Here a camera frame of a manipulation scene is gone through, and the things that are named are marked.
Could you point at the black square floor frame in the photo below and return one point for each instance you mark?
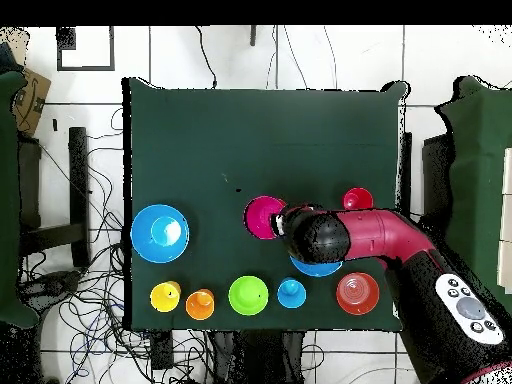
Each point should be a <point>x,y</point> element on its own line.
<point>86,68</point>

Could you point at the black power strip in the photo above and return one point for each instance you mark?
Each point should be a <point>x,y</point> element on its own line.
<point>162,350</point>

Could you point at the light orange cup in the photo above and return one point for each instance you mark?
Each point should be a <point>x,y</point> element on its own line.
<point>200,304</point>

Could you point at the blue cup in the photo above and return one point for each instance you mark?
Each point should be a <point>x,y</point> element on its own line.
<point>291,294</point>

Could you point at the dark green tablecloth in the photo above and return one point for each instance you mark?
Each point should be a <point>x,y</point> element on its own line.
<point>260,140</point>

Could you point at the yellow cup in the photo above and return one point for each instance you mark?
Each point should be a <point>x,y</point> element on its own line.
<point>164,296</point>

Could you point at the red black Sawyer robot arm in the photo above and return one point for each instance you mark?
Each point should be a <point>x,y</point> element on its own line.
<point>376,236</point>

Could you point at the grey pedestal foot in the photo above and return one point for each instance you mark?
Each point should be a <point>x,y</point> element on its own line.
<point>52,284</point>

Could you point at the white box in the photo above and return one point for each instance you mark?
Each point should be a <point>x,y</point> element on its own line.
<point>507,224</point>

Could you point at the large blue bowl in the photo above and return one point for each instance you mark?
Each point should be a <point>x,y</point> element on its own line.
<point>144,240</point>
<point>316,268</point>

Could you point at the green cloth side table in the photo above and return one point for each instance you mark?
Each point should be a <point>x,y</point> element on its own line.
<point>8,200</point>
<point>476,160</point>

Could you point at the red cup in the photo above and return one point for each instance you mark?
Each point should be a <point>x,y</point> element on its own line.
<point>357,198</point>

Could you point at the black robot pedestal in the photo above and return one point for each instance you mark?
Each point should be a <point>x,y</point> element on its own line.
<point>256,360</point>

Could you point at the black metal stand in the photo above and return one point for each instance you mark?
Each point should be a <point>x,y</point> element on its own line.
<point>78,180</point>
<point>436,180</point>

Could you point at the short dark bar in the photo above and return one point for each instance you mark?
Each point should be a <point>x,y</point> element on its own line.
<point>252,36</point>

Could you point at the green bowl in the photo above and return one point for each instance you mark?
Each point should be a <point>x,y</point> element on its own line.
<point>248,296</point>

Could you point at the orange bowl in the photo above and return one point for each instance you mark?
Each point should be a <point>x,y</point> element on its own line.
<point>357,294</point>

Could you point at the pink bowl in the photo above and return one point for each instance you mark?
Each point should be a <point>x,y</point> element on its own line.
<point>258,218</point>

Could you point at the cardboard box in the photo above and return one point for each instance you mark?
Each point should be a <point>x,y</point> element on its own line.
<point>32,100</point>

